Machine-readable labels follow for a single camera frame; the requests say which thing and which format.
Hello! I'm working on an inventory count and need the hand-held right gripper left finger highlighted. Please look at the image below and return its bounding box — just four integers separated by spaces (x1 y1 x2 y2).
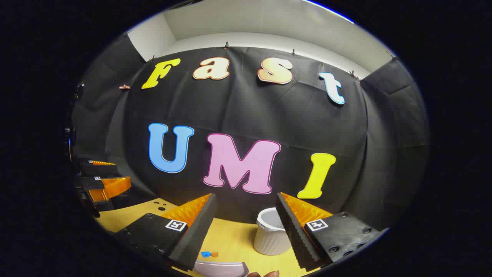
113 193 218 272

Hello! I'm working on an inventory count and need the yellow wooden desktop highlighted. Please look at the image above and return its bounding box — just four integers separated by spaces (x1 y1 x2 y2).
94 198 335 277

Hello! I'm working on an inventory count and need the white ribbed garbage bin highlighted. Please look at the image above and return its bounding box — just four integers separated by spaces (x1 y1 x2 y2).
253 208 293 255

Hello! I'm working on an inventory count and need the light purple dustpan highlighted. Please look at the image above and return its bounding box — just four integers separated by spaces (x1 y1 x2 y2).
194 260 249 277

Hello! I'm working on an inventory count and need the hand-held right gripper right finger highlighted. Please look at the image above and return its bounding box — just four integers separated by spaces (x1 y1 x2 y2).
276 192 390 271

